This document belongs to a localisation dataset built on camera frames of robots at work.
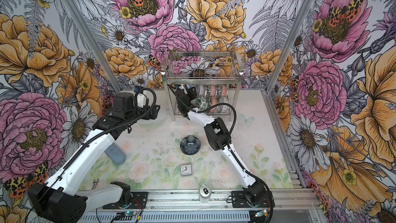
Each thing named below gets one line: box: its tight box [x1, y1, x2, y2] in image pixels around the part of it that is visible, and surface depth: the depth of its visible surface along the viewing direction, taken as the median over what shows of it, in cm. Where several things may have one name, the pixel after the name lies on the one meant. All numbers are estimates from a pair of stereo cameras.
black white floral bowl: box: [221, 83, 228, 97], surface depth 108 cm
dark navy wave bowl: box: [180, 135, 201, 156], surface depth 92 cm
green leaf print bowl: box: [196, 97, 208, 111], surface depth 101 cm
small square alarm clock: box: [180, 162, 193, 177], surface depth 83 cm
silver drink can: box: [199, 183, 212, 204], surface depth 66 cm
